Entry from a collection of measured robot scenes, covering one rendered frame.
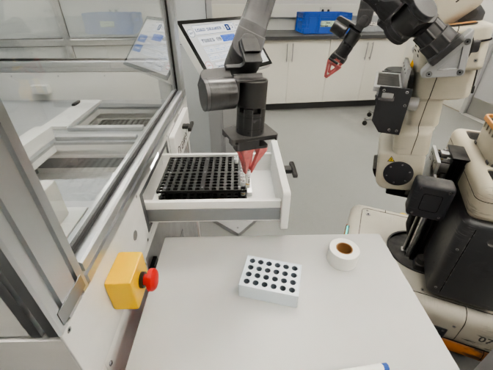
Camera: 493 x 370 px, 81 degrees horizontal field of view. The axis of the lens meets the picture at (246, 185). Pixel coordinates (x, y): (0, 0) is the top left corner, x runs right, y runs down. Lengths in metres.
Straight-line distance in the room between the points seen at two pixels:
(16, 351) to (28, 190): 0.23
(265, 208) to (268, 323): 0.25
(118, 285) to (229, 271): 0.27
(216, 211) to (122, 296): 0.28
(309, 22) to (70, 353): 3.87
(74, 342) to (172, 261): 0.32
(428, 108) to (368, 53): 3.07
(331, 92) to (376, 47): 0.73
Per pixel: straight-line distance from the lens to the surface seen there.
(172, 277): 0.71
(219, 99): 0.53
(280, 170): 0.73
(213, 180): 0.75
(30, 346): 0.50
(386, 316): 0.70
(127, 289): 0.54
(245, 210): 0.69
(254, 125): 0.57
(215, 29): 1.69
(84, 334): 0.51
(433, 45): 0.97
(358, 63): 4.20
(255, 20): 0.64
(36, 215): 0.39
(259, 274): 0.65
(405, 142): 1.20
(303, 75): 3.95
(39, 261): 0.40
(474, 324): 1.49
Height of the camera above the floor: 1.30
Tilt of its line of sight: 33 degrees down
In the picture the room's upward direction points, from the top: straight up
